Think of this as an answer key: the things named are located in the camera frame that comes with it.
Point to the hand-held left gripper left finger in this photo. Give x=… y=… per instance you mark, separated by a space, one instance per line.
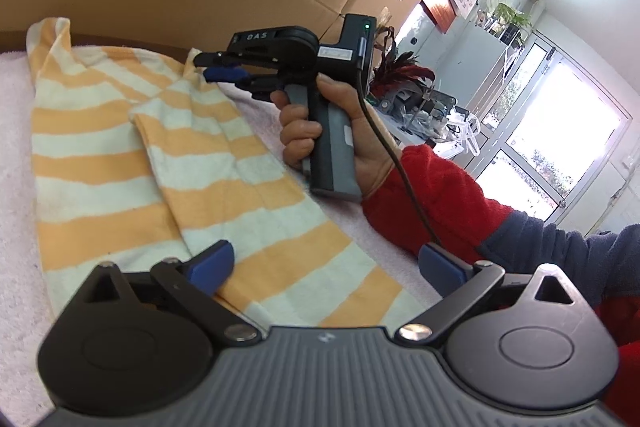
x=212 y=264

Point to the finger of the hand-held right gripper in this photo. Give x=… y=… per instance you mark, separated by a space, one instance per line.
x=222 y=73
x=220 y=58

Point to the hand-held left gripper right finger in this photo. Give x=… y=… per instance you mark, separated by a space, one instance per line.
x=440 y=267

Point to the orange white striped sweater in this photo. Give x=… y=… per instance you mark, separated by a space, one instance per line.
x=150 y=167

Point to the person's right forearm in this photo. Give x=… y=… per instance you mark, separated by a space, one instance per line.
x=450 y=202

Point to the person's right hand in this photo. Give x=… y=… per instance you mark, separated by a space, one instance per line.
x=375 y=147

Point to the white side table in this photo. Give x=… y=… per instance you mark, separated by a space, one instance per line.
x=425 y=142

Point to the person's red and navy clothing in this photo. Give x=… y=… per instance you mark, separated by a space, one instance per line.
x=575 y=257

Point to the clear plastic bags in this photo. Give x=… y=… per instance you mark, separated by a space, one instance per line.
x=465 y=132

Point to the glass door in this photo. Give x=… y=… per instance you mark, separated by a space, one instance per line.
x=565 y=117

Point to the pink terry towel blanket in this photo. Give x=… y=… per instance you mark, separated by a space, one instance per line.
x=15 y=207

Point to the green potted plants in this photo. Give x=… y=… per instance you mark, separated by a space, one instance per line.
x=510 y=19

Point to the grey plastic bracket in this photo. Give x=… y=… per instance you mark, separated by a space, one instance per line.
x=410 y=102

